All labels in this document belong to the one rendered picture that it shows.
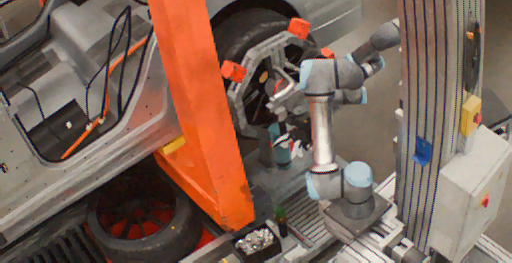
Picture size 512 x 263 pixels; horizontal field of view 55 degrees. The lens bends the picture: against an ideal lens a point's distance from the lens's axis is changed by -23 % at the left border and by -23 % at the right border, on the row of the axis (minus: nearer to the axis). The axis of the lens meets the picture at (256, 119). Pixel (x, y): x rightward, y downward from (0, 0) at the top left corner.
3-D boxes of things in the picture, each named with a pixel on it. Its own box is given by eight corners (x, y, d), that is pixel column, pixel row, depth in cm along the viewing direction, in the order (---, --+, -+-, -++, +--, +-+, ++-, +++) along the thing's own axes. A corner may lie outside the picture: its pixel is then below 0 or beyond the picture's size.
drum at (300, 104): (287, 88, 318) (283, 66, 309) (315, 107, 304) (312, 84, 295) (265, 101, 313) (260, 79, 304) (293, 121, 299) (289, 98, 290)
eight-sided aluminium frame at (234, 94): (320, 99, 339) (308, 17, 303) (328, 105, 335) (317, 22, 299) (239, 152, 318) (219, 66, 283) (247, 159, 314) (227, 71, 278)
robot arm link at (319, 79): (344, 202, 233) (336, 59, 222) (306, 205, 235) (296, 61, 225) (344, 192, 244) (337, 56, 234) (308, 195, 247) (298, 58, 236)
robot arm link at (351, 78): (364, 54, 223) (365, 84, 270) (336, 54, 225) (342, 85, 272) (367, 84, 221) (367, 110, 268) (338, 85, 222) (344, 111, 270)
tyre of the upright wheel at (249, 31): (298, 84, 362) (284, -11, 319) (325, 103, 346) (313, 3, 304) (203, 142, 336) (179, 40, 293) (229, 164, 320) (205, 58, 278)
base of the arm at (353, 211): (382, 204, 245) (383, 189, 239) (357, 226, 239) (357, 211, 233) (359, 188, 255) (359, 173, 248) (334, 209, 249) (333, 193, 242)
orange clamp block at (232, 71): (238, 63, 291) (225, 59, 285) (248, 70, 286) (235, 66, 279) (231, 77, 293) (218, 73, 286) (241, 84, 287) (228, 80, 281)
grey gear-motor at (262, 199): (237, 193, 365) (225, 151, 342) (282, 231, 338) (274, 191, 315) (212, 208, 358) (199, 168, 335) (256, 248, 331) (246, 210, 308)
